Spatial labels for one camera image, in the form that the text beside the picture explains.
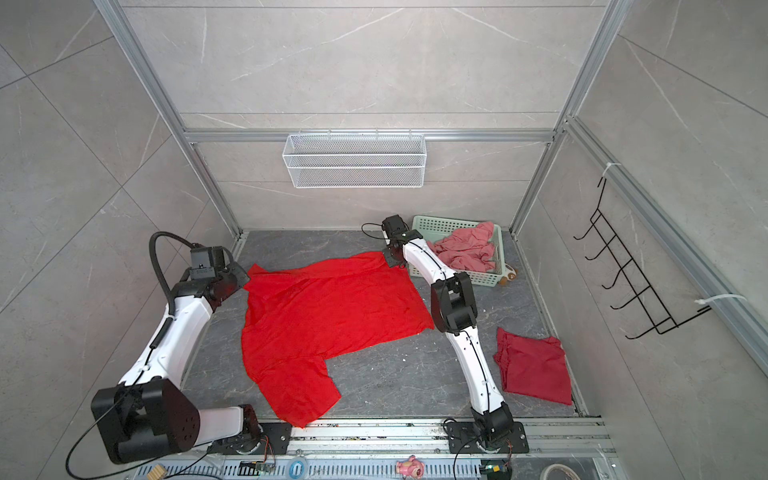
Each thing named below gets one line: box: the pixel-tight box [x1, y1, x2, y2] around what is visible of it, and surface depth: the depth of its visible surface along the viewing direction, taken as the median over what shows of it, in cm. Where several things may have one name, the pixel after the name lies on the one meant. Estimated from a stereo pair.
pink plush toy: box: [395, 455, 425, 479], surface depth 69 cm
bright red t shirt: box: [242, 251, 435, 428], surface depth 95 cm
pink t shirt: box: [426, 221, 496, 271], surface depth 113 cm
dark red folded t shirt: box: [493, 327, 573, 405], surface depth 85 cm
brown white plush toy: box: [500, 264, 518, 285], surface depth 106 cm
